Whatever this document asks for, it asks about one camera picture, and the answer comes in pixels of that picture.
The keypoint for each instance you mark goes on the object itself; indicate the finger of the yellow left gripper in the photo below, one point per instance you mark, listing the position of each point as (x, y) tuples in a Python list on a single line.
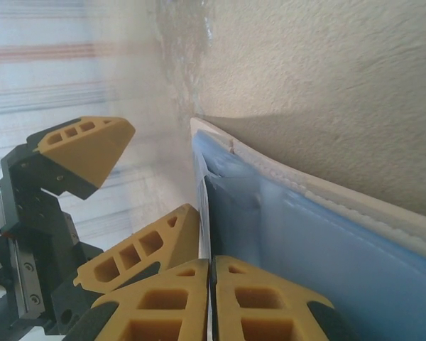
[(92, 152), (156, 245)]

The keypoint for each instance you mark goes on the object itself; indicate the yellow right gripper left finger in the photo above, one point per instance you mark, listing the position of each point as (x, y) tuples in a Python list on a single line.
[(156, 305)]

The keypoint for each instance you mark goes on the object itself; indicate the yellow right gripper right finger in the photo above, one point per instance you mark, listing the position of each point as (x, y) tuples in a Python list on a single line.
[(262, 305)]

